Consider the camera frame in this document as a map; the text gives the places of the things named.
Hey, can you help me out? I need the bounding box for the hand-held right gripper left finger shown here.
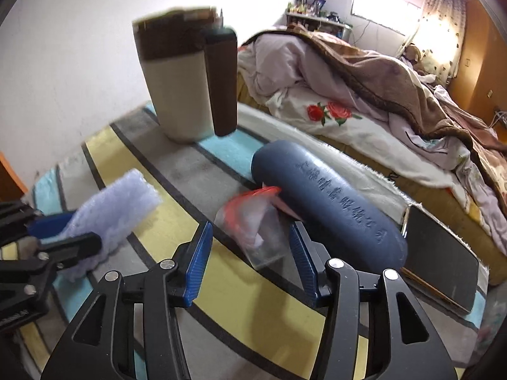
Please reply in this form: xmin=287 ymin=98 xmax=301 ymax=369
xmin=40 ymin=222 xmax=215 ymax=380

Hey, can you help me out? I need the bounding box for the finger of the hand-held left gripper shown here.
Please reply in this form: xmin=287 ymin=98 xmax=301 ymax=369
xmin=0 ymin=202 xmax=76 ymax=243
xmin=22 ymin=232 xmax=104 ymax=269

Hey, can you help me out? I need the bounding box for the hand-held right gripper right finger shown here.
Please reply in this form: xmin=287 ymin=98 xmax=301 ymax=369
xmin=288 ymin=221 xmax=452 ymax=380

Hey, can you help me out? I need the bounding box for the clear zip bag red seal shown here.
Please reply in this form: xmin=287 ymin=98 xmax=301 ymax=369
xmin=214 ymin=186 xmax=292 ymax=270

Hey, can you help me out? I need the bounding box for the purple tissue box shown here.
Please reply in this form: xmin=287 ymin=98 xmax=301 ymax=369
xmin=63 ymin=168 xmax=162 ymax=282

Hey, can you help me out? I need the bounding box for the white floral bedsheet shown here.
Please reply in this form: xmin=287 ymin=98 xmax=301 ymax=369
xmin=238 ymin=79 xmax=460 ymax=191

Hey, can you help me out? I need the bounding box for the black smartphone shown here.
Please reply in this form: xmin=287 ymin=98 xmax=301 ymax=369
xmin=401 ymin=204 xmax=491 ymax=314

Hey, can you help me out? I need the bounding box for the wooden bed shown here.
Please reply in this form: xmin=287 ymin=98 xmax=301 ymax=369
xmin=235 ymin=24 xmax=507 ymax=286

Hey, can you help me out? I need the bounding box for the brown blanket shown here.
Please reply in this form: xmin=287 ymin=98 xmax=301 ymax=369
xmin=246 ymin=28 xmax=507 ymax=191

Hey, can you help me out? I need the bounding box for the pale lilac quilt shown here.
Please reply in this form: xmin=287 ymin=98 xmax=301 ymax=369
xmin=238 ymin=34 xmax=507 ymax=254

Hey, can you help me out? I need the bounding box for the brown teddy bear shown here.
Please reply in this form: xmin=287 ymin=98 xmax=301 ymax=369
xmin=400 ymin=43 xmax=424 ymax=68

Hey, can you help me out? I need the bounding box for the shelf with small items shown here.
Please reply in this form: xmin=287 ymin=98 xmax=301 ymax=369
xmin=285 ymin=11 xmax=353 ymax=42

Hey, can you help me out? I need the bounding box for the row of bottles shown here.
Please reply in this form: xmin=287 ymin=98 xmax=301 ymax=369
xmin=287 ymin=0 xmax=341 ymax=22

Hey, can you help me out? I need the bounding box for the wooden wardrobe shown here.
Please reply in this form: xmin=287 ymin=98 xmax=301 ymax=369
xmin=447 ymin=0 xmax=507 ymax=143

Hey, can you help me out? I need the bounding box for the window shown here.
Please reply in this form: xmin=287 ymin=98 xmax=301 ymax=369
xmin=350 ymin=0 xmax=422 ymax=36

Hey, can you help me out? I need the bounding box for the patterned curtain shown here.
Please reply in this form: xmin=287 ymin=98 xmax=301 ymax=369
xmin=412 ymin=0 xmax=468 ymax=84

